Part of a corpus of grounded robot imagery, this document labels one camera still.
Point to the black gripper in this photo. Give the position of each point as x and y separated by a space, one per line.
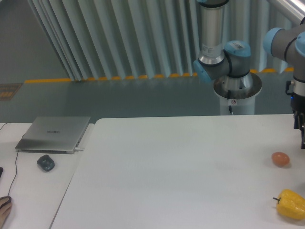
296 90

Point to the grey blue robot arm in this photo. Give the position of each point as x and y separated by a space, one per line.
228 66

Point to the person's hand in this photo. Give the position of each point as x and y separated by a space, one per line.
5 210

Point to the brown egg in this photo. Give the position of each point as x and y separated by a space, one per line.
280 159

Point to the yellow bell pepper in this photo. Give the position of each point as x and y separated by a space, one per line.
290 204

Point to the white laptop plug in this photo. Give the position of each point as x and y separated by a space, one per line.
78 149

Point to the pale folding partition screen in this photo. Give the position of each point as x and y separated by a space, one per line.
123 38

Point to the silver closed laptop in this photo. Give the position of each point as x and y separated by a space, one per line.
54 134

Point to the dark earbuds case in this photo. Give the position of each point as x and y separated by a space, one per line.
46 163

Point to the black computer mouse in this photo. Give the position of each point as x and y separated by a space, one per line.
9 200

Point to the black keyboard edge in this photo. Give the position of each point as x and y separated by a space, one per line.
1 171

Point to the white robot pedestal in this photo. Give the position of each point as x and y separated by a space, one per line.
237 95

